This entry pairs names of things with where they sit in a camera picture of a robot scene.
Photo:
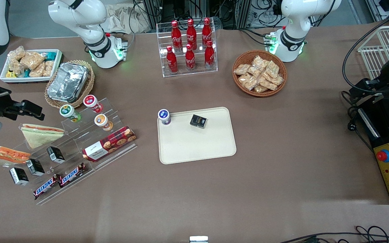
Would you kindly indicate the grey metal equipment rack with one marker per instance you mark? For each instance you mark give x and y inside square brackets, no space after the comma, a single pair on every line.
[235,13]

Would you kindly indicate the small yellow packet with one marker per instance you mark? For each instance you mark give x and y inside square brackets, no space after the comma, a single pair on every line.
[10,73]

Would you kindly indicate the snickers bar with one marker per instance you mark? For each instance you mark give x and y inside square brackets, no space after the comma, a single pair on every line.
[73,174]
[47,186]

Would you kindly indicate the clear acrylic bottle rack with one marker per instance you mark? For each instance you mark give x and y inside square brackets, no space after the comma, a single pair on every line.
[198,72]

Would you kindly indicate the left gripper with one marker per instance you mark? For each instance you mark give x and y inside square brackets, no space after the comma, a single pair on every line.
[386,77]

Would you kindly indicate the oval wicker basket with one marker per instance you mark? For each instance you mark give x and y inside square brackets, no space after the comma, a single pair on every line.
[89,87]

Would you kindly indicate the green lid cup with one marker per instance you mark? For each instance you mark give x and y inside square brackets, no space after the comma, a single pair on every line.
[69,112]

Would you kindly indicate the orange lid cup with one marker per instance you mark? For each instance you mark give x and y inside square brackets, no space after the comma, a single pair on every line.
[102,121]

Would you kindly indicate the red lid cup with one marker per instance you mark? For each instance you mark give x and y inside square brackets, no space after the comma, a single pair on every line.
[92,102]

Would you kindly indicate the clear acrylic stepped stand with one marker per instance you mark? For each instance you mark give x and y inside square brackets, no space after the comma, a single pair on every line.
[76,140]

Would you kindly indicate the white rectangular bin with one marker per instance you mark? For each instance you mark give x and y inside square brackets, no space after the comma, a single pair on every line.
[29,80]

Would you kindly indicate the triangular sandwich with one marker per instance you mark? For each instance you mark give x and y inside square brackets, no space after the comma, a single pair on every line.
[10,156]
[41,136]

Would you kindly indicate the red cola bottle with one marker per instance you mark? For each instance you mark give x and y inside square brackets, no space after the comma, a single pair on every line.
[176,35]
[209,55]
[191,33]
[207,32]
[171,60]
[190,59]

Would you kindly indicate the small black box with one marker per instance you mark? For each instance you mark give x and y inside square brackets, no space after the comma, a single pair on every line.
[198,121]
[56,155]
[19,176]
[35,167]

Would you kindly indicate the teal snack packet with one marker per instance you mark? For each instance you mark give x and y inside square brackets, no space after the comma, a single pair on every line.
[49,55]

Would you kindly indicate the red cookie box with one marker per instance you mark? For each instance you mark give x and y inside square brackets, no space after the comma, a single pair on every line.
[108,144]

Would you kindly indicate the purple lid cup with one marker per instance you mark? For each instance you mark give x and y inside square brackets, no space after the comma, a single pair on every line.
[164,116]

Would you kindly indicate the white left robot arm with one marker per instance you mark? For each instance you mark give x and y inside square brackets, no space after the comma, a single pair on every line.
[295,20]

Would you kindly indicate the beige plastic tray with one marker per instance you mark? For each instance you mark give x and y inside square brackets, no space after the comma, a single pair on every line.
[211,145]

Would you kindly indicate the beige crumpled cloth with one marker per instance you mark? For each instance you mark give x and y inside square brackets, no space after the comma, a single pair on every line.
[122,17]

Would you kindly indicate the aluminium foil container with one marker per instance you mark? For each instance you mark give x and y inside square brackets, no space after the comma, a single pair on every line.
[68,82]

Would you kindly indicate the round wicker basket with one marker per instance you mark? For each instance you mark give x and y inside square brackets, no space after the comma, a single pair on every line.
[240,59]

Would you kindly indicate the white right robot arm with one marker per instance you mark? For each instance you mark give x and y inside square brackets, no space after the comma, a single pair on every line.
[79,13]

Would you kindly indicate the clear snack packet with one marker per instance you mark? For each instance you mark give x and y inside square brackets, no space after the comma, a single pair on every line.
[241,69]
[260,89]
[259,62]
[31,60]
[248,81]
[16,67]
[16,53]
[37,71]
[49,68]
[267,83]
[272,69]
[277,80]

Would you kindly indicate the small white device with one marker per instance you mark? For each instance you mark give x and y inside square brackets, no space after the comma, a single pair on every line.
[198,239]

